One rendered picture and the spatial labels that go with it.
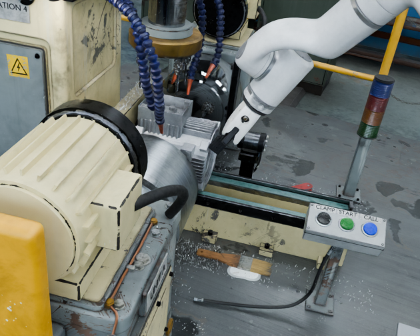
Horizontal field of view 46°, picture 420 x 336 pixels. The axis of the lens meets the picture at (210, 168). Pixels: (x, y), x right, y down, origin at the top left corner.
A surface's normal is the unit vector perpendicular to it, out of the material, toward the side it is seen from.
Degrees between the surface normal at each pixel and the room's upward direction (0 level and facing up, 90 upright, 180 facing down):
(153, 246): 0
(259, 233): 90
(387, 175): 0
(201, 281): 0
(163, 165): 28
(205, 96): 90
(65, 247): 90
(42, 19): 90
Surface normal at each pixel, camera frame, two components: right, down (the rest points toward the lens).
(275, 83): -0.15, 0.56
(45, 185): 0.48, -0.70
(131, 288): 0.11, -0.84
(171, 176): 0.70, -0.51
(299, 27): -0.16, -0.57
